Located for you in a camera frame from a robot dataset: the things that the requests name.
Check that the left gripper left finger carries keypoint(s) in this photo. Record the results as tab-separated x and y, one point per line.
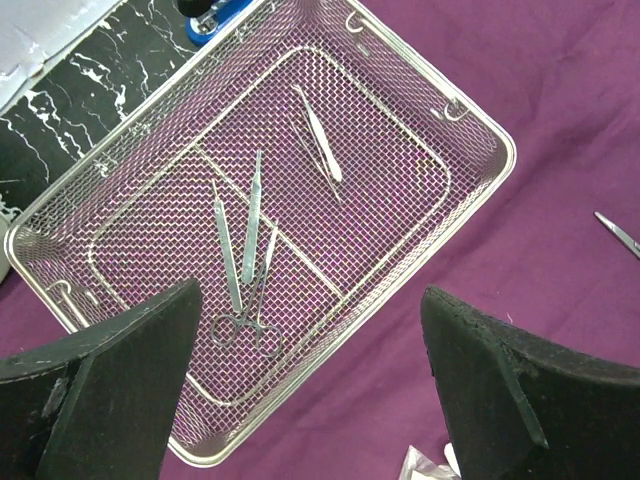
100	403

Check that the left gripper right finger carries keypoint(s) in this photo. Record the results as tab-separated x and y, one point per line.
518	406

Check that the small white packet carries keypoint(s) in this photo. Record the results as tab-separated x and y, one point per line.
416	466

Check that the metal surgical scissors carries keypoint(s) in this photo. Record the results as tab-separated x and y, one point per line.
622	236

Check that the wire mesh metal tray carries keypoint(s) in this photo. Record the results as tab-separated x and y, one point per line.
136	214

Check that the purple cloth wrap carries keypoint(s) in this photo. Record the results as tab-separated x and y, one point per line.
561	77

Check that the wide metal tweezers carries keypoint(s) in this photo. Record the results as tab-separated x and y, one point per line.
330	167

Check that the blue black stapler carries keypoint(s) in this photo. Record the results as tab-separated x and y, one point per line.
206	18

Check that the metal scalpel handle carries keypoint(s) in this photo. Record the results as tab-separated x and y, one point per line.
252	223
227	251

